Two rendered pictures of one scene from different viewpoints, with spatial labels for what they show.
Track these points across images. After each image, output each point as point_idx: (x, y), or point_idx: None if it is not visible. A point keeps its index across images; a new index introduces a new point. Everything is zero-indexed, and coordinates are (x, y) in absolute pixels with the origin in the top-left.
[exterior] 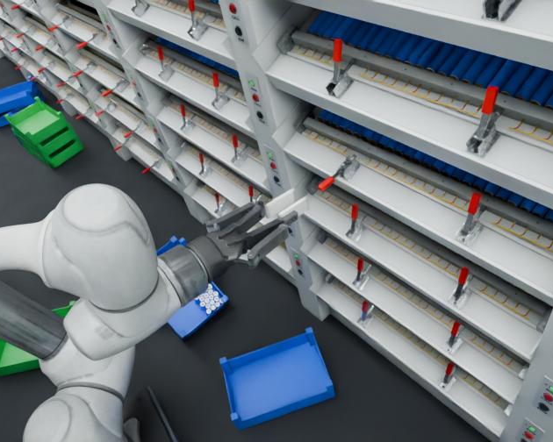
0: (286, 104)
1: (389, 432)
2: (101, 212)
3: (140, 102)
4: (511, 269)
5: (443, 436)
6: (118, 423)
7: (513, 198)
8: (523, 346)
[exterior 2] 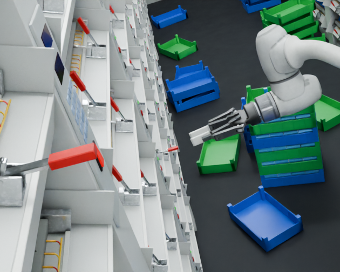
0: None
1: (232, 256)
2: (265, 28)
3: None
4: (153, 108)
5: (208, 245)
6: None
7: None
8: (163, 141)
